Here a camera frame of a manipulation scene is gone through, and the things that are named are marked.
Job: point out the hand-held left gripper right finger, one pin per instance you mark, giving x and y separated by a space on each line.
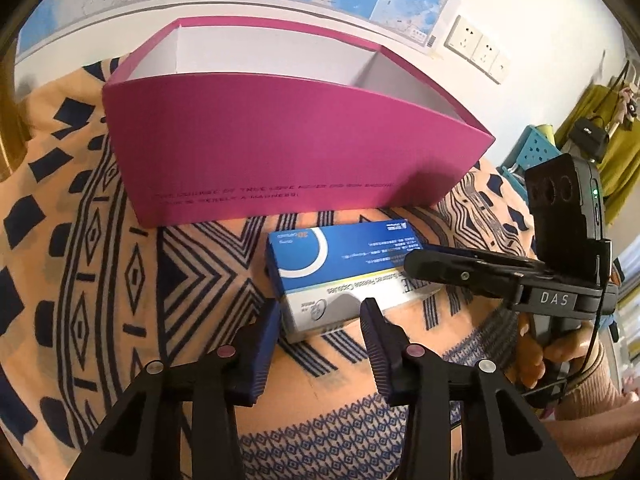
377 355

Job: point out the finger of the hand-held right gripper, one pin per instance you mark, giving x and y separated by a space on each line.
460 272
500 256

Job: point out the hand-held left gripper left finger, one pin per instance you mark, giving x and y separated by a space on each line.
265 355

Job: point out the blue medicine box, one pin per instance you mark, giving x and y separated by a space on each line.
325 270

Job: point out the pink cardboard box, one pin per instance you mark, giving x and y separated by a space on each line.
275 160

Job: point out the person's right forearm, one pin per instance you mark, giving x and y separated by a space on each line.
595 425

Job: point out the person's right hand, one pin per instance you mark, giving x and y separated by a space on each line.
575 342

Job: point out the blue perforated plastic rack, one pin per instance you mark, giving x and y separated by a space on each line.
535 152

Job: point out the yellow-green hanging garment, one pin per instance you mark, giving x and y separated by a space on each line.
620 170

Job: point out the black handbag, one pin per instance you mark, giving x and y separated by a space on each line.
590 137

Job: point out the white hanging charm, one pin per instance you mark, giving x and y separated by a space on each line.
630 102

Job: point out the orange patterned cloth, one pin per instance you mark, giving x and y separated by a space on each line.
100 285

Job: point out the gold tumbler with black lid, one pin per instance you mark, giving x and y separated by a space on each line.
10 125

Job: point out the narrow white wall switch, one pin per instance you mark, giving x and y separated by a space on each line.
501 67

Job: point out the white wall socket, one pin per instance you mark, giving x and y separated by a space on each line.
486 51
464 34

